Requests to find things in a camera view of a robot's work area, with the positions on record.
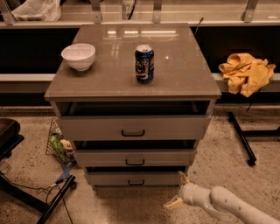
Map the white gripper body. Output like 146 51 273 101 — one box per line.
178 183 211 207

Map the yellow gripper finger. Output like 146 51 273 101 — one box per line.
164 196 185 210
178 171 191 185

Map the grey bottom drawer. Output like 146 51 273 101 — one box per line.
85 166 186 187

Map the grey drawer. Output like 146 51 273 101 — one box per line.
55 100 212 142
85 166 186 187
73 141 196 167

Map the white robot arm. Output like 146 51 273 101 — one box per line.
164 171 280 224

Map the grey top drawer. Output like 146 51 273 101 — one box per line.
55 100 212 142

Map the grey drawer cabinet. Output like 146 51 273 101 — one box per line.
44 23 222 191

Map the grey middle drawer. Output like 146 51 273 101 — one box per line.
73 141 196 167

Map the black stand leg right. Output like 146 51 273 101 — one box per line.
227 112 280 166

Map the black stand leg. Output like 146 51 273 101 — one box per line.
0 174 75 224
227 112 280 166

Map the blue soda can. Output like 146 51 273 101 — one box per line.
135 45 154 83

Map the yellow cloth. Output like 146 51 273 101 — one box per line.
219 53 276 97

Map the white ceramic bowl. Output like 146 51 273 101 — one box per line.
61 43 95 71

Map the black stand leg left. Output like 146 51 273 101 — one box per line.
0 174 75 224

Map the black chair seat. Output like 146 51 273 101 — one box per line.
0 118 25 160

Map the white plastic bag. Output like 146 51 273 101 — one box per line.
11 0 61 22

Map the black floor cable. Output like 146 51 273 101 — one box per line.
0 171 74 224

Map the wire basket with items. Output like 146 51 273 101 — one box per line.
45 118 74 164

